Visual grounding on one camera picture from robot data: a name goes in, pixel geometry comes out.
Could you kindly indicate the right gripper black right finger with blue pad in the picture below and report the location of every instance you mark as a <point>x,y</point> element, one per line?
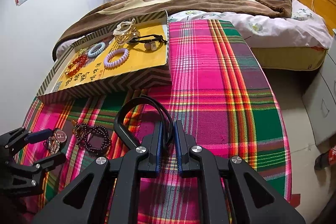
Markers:
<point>230,190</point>

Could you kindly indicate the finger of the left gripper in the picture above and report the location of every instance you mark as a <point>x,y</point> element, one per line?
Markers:
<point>44,162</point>
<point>13,141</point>

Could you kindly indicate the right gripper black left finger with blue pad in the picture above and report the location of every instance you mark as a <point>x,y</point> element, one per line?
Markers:
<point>107,190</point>

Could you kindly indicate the round charm keychain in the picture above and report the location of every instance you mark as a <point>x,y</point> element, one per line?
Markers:
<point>56,141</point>

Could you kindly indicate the black wristband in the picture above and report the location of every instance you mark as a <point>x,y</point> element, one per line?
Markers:
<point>127,136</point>

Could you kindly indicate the cola bottle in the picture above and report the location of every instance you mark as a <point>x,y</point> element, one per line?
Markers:
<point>325,159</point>

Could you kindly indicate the pink plaid tablecloth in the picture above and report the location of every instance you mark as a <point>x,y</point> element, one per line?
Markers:
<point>218,91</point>

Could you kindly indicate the striped cardboard tray yellow inside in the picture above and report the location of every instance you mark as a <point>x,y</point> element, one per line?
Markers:
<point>96,65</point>

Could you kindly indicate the grey drawer cabinet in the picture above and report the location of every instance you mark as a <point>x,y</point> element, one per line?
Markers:
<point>319,99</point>

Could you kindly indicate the bed with white sheet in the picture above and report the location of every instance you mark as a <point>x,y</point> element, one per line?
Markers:
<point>298,43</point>

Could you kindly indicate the brown fleece blanket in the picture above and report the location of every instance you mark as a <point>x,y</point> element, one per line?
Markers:
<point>118,10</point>

